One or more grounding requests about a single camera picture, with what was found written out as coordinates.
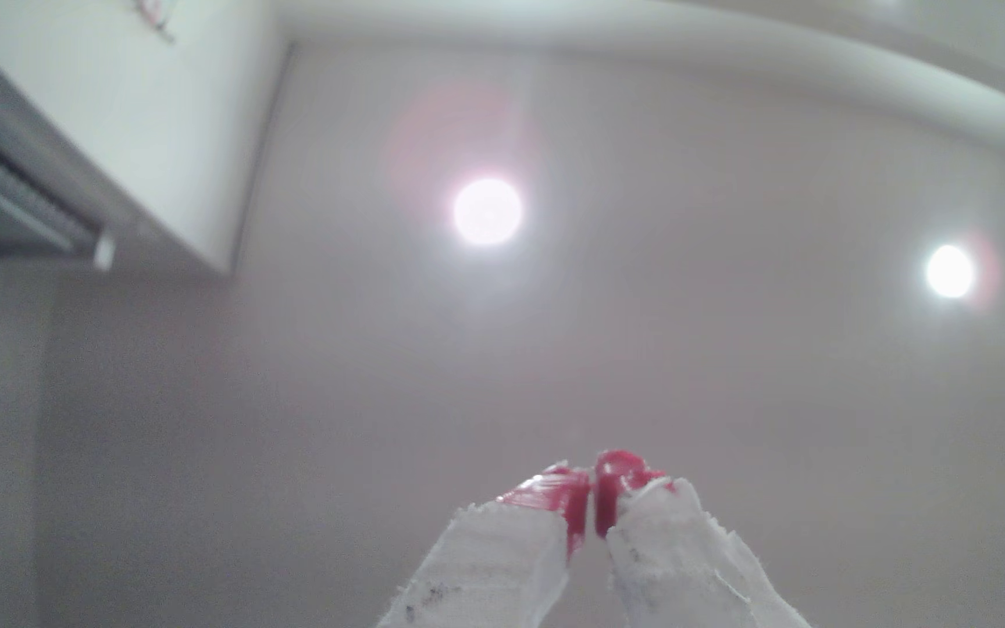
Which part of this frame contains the round ceiling light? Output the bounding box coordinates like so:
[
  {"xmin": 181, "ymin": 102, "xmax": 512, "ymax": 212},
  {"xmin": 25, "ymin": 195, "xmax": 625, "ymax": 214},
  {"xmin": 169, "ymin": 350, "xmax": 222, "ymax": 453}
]
[
  {"xmin": 452, "ymin": 177, "xmax": 525, "ymax": 248},
  {"xmin": 925, "ymin": 244, "xmax": 977, "ymax": 300}
]

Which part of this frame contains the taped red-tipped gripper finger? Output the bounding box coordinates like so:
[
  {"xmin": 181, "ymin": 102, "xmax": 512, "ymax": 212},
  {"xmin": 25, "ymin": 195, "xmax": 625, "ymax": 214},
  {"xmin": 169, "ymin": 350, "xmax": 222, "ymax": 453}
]
[
  {"xmin": 377, "ymin": 463, "xmax": 591, "ymax": 628},
  {"xmin": 594, "ymin": 450, "xmax": 811, "ymax": 628}
]

